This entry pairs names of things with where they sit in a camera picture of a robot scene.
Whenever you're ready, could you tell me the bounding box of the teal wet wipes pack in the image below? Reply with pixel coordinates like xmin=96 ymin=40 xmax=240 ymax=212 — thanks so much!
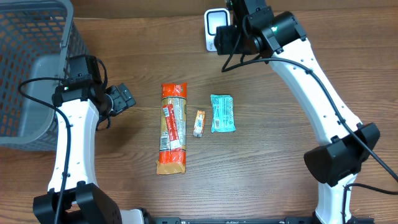
xmin=211 ymin=95 xmax=236 ymax=133

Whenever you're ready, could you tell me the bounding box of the orange red noodle packet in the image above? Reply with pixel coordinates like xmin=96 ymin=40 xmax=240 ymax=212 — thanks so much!
xmin=157 ymin=83 xmax=187 ymax=175

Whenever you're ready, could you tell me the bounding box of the orange Kleenex tissue pack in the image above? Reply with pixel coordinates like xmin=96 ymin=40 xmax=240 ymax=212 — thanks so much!
xmin=193 ymin=110 xmax=205 ymax=138

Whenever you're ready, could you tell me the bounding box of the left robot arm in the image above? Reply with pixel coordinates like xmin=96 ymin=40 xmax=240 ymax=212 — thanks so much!
xmin=33 ymin=55 xmax=153 ymax=223

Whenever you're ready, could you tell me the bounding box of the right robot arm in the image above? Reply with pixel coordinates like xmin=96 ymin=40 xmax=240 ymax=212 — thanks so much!
xmin=215 ymin=0 xmax=380 ymax=223

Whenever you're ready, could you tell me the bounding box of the white barcode scanner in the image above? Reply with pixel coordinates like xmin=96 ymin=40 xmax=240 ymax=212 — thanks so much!
xmin=204 ymin=8 xmax=231 ymax=52

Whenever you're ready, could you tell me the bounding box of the grey plastic mesh basket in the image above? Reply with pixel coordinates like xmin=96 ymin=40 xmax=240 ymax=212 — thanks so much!
xmin=1 ymin=0 xmax=88 ymax=151

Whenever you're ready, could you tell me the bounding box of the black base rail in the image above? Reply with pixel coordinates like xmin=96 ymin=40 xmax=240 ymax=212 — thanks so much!
xmin=149 ymin=216 xmax=376 ymax=224

